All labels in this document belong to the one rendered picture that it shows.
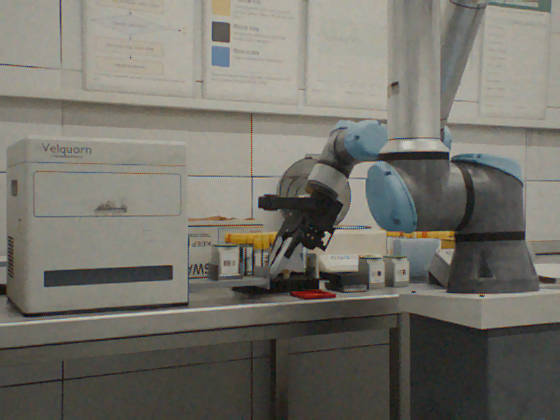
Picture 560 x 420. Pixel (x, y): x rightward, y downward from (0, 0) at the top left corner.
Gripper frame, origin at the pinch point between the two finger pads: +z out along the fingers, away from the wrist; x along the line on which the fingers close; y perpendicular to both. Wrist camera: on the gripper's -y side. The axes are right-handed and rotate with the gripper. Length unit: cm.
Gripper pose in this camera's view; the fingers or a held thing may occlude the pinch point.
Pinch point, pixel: (270, 271)
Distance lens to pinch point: 145.5
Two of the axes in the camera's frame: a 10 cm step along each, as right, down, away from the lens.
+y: 7.7, 4.9, 3.9
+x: -4.5, -0.1, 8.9
